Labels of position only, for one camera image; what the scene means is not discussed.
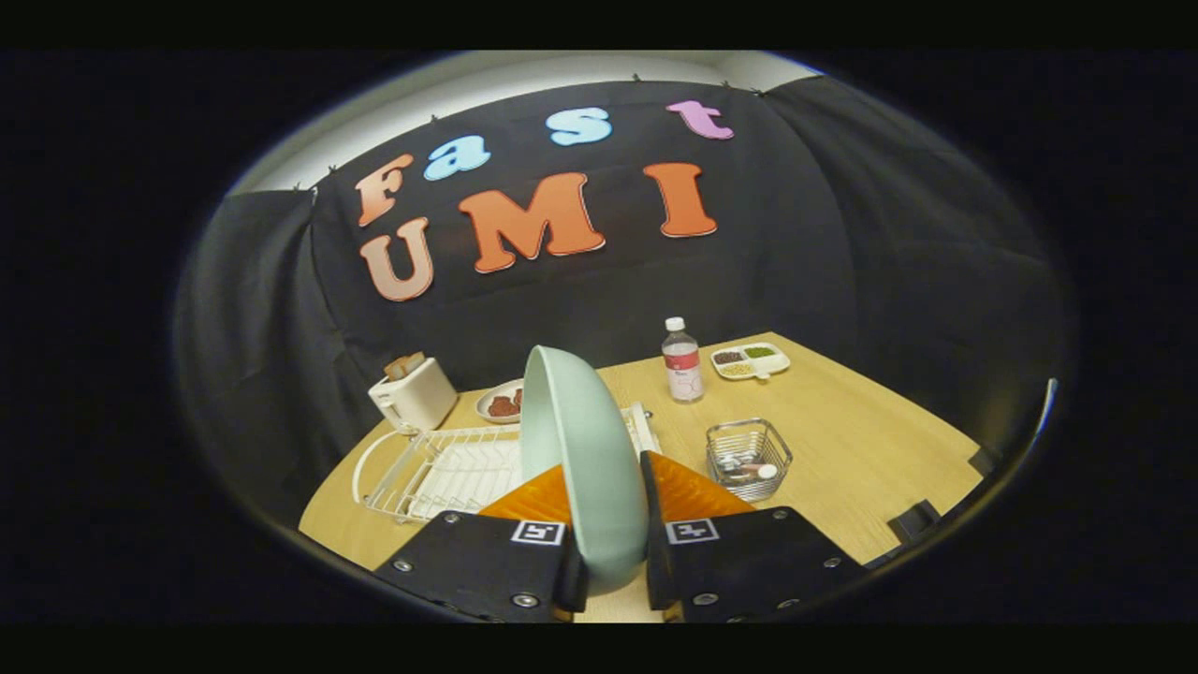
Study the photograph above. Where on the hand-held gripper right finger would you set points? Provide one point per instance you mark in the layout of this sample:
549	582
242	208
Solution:
749	566

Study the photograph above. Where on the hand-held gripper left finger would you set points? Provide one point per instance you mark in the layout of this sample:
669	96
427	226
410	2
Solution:
487	566

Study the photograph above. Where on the white-tipped spoon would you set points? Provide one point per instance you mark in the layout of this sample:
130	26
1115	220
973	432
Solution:
764	471

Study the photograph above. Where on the pale green plate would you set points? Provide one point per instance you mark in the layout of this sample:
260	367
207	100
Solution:
585	449

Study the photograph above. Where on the beige plate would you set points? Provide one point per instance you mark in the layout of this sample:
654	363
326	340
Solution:
485	404

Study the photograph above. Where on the white divided dish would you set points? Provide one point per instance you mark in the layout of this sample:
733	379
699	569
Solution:
751	361

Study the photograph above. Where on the black table edge clamp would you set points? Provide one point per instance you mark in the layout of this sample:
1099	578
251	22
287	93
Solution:
983	461
914	521

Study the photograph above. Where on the white toaster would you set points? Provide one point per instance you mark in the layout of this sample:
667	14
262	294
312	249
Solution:
416	401

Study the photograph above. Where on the clear plastic water bottle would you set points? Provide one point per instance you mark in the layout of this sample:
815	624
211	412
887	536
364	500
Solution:
683	370

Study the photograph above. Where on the brown toast slice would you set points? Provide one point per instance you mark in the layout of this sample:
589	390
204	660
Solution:
404	365

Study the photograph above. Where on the black backdrop cloth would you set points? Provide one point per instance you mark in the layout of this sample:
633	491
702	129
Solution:
608	281

